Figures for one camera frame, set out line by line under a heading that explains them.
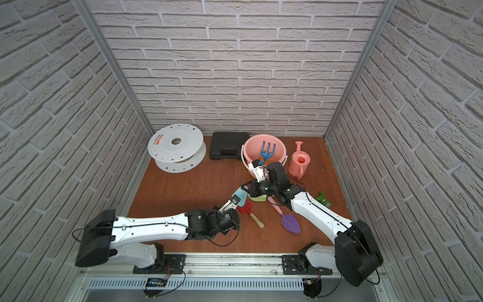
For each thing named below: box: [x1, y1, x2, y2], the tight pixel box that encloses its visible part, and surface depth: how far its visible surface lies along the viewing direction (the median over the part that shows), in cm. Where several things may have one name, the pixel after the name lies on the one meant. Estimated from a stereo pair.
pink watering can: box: [288, 140, 311, 180], surface depth 97 cm
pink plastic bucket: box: [240, 134, 289, 179], surface depth 97 cm
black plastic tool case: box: [209, 131, 250, 161], surface depth 110 cm
